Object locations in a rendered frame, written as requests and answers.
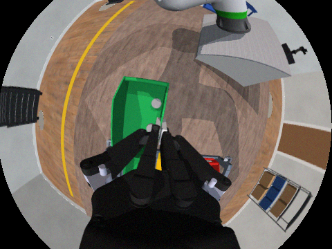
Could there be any green bin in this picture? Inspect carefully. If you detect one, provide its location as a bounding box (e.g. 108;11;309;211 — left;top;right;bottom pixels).
111;76;169;146

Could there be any red bin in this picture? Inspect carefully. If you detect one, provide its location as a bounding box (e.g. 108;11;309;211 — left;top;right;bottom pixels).
205;158;220;172

